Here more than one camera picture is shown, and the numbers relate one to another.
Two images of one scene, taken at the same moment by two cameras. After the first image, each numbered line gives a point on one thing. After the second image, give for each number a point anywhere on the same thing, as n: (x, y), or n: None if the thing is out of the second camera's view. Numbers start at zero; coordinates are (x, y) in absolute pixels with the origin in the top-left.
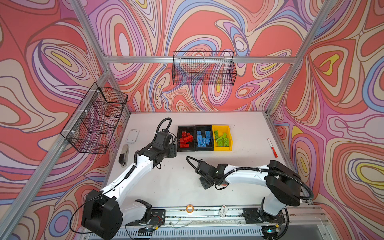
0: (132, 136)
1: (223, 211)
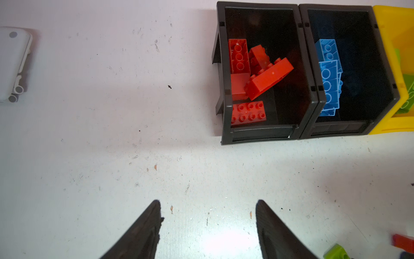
0: (15, 45)
1: None
